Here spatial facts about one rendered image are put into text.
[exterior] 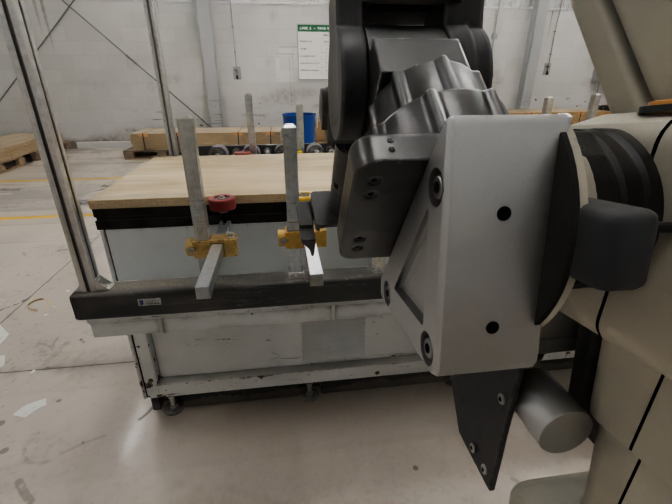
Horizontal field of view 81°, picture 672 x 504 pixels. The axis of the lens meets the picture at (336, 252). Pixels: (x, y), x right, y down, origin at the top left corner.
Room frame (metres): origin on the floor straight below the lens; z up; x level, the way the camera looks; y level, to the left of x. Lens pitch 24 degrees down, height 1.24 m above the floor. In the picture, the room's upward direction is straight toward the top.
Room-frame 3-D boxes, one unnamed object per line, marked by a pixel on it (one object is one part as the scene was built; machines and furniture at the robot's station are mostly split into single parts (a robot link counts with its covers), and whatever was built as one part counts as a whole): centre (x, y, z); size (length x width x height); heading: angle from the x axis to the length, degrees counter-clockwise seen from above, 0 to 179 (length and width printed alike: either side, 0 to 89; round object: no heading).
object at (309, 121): (6.65, 0.58, 0.36); 0.59 x 0.57 x 0.73; 8
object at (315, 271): (0.99, 0.07, 0.82); 0.43 x 0.03 x 0.04; 8
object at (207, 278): (0.96, 0.32, 0.81); 0.43 x 0.03 x 0.04; 8
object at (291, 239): (1.04, 0.10, 0.82); 0.14 x 0.06 x 0.05; 98
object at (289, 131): (1.04, 0.12, 0.89); 0.04 x 0.04 x 0.48; 8
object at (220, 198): (1.16, 0.35, 0.85); 0.08 x 0.08 x 0.11
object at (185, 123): (1.00, 0.37, 0.92); 0.04 x 0.04 x 0.48; 8
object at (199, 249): (1.01, 0.34, 0.81); 0.14 x 0.06 x 0.05; 98
